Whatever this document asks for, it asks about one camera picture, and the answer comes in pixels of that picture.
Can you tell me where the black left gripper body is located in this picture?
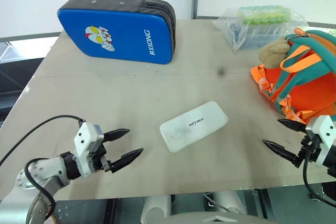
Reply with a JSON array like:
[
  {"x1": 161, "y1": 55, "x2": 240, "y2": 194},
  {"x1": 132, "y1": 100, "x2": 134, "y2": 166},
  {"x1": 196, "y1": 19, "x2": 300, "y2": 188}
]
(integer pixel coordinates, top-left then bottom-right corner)
[{"x1": 88, "y1": 141, "x2": 113, "y2": 174}]

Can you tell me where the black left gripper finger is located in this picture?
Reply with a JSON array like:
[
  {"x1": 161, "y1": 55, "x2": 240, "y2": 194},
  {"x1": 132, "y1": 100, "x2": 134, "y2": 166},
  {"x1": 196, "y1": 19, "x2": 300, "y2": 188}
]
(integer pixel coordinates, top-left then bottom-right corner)
[
  {"x1": 103, "y1": 129, "x2": 130, "y2": 144},
  {"x1": 109, "y1": 148, "x2": 144, "y2": 174}
]

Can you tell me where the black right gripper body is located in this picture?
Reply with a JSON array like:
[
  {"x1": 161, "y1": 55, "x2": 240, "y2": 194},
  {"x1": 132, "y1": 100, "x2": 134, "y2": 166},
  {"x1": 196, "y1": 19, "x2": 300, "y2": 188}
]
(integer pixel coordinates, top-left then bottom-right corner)
[{"x1": 293, "y1": 132, "x2": 323, "y2": 169}]

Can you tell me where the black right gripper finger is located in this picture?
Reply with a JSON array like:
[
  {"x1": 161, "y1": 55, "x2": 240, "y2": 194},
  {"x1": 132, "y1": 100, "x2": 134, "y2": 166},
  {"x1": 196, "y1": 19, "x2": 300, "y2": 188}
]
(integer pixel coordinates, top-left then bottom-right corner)
[
  {"x1": 262, "y1": 139, "x2": 301, "y2": 168},
  {"x1": 277, "y1": 119, "x2": 308, "y2": 133}
]

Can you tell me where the orange teal plush backpack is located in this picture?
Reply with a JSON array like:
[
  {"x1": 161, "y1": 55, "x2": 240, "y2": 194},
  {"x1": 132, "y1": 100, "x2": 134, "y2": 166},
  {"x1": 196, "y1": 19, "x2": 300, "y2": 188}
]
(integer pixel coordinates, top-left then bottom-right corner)
[{"x1": 250, "y1": 27, "x2": 336, "y2": 125}]

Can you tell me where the white rectangular case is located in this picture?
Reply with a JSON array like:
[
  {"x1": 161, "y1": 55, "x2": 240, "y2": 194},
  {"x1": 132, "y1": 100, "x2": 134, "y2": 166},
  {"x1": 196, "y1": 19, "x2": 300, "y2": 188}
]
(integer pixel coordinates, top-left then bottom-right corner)
[{"x1": 159, "y1": 100, "x2": 228, "y2": 153}]

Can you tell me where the white rounded shape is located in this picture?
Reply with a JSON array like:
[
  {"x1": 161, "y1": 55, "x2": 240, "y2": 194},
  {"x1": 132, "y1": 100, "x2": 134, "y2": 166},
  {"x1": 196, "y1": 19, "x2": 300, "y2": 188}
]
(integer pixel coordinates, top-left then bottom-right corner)
[
  {"x1": 214, "y1": 191, "x2": 247, "y2": 215},
  {"x1": 140, "y1": 194, "x2": 173, "y2": 224}
]

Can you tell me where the blue kick pad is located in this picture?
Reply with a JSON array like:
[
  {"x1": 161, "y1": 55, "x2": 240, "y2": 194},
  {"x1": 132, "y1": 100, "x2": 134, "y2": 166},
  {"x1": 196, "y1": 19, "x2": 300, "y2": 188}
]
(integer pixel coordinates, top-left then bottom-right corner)
[{"x1": 57, "y1": 0, "x2": 176, "y2": 65}]

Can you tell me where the green capped tube rack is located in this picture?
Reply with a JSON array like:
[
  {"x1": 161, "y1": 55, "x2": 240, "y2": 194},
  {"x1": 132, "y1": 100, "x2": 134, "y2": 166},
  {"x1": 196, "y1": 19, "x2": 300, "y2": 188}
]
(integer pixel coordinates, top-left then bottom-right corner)
[{"x1": 237, "y1": 5, "x2": 292, "y2": 37}]

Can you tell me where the clear plastic bag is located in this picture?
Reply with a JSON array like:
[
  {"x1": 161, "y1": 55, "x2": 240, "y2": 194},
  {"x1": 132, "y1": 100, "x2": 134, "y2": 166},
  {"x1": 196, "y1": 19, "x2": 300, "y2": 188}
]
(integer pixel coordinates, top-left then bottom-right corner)
[{"x1": 212, "y1": 5, "x2": 309, "y2": 53}]

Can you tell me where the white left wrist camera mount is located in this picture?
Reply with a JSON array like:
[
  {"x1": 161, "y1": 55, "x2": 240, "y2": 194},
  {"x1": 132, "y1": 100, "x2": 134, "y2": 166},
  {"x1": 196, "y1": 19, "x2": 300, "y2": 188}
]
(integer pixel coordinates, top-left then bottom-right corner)
[{"x1": 73, "y1": 122, "x2": 104, "y2": 179}]

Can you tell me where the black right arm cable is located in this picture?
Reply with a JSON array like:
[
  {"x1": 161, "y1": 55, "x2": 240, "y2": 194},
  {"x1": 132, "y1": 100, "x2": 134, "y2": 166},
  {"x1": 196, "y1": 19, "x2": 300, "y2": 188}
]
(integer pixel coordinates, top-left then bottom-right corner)
[{"x1": 302, "y1": 153, "x2": 336, "y2": 206}]

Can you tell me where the thin grey cable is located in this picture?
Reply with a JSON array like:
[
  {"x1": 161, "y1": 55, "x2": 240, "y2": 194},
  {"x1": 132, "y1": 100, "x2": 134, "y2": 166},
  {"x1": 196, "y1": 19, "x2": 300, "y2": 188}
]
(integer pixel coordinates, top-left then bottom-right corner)
[{"x1": 203, "y1": 194, "x2": 233, "y2": 213}]

